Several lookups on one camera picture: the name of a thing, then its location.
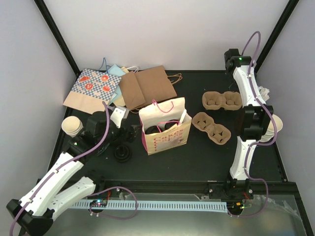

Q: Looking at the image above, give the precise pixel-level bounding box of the pink cakes paper bag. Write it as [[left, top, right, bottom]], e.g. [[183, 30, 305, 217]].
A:
[[138, 97, 192, 155]]

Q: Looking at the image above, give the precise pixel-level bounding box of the white straw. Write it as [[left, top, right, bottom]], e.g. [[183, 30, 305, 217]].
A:
[[179, 109, 187, 125]]

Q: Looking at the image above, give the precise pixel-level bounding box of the pulp cup carrier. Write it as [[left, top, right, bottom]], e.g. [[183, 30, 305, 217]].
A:
[[192, 112, 231, 145], [202, 91, 242, 111]]

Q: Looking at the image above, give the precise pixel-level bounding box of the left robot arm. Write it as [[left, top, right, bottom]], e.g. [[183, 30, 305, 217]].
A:
[[6, 108, 141, 236]]

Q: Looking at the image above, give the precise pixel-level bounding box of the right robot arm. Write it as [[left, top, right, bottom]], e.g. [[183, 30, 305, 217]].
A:
[[223, 49, 274, 199]]

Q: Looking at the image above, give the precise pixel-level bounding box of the front black lid stack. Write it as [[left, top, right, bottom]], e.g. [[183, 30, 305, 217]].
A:
[[114, 145, 132, 163]]

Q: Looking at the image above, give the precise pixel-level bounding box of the brown kraft paper bag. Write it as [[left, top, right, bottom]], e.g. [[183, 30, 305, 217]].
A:
[[119, 65, 177, 110]]

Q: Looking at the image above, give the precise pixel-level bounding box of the left paper cup stack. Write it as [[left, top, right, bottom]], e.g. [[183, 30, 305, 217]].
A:
[[61, 116, 83, 137]]

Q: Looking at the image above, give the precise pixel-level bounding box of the paper cup stack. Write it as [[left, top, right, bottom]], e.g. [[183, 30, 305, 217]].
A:
[[260, 115, 284, 143], [61, 116, 83, 137]]

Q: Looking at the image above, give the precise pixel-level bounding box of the blue checkered paper bag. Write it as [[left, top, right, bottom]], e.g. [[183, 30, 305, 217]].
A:
[[63, 69, 122, 114]]

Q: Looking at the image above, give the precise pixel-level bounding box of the cream paper bag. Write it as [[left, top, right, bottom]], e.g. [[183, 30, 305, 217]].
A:
[[121, 66, 139, 73]]

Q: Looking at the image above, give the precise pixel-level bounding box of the light blue paper bag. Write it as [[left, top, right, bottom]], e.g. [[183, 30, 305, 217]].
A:
[[98, 58, 126, 105]]

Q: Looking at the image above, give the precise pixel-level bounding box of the right paper cup stack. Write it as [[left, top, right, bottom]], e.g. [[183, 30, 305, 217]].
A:
[[260, 115, 284, 143]]

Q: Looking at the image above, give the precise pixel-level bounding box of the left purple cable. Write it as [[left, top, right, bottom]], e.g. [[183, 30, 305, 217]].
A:
[[9, 101, 137, 236]]

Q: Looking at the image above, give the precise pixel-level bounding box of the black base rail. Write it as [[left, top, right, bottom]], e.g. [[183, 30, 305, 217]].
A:
[[95, 180, 226, 197]]

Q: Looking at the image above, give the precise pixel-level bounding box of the light blue cable duct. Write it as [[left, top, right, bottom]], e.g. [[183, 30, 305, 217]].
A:
[[70, 200, 227, 213]]

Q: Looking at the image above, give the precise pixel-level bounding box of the left black frame post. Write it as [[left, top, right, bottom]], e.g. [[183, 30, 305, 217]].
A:
[[34, 0, 81, 77]]

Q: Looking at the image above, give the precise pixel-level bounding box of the black frame post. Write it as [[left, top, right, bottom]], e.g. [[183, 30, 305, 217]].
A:
[[255, 0, 299, 74], [34, 0, 81, 77]]

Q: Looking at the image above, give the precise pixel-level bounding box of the right black frame post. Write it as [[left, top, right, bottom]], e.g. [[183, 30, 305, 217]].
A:
[[255, 0, 299, 74]]

